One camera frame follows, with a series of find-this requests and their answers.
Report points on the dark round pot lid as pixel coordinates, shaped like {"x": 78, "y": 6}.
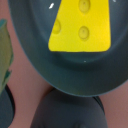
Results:
{"x": 59, "y": 110}

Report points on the brown wooden tray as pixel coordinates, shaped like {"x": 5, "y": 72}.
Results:
{"x": 28, "y": 87}

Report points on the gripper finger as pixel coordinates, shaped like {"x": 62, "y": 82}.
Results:
{"x": 6, "y": 54}

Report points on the yellow cheese wedge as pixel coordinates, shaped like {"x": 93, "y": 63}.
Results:
{"x": 81, "y": 26}

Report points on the grey frying pan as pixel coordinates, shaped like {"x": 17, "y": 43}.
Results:
{"x": 81, "y": 74}

